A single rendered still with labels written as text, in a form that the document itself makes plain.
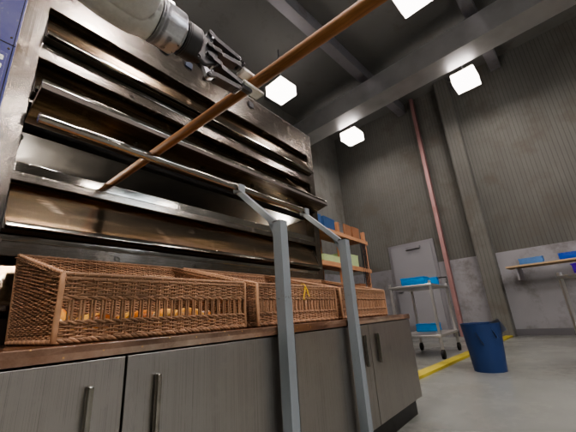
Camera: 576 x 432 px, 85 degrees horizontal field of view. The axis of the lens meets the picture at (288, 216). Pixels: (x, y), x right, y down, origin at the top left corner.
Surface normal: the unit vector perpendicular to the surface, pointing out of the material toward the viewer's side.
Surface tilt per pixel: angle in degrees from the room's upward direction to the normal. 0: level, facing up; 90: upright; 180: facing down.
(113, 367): 90
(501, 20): 90
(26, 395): 90
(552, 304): 90
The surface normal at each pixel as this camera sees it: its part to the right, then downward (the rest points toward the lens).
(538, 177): -0.70, -0.18
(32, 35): 0.77, -0.25
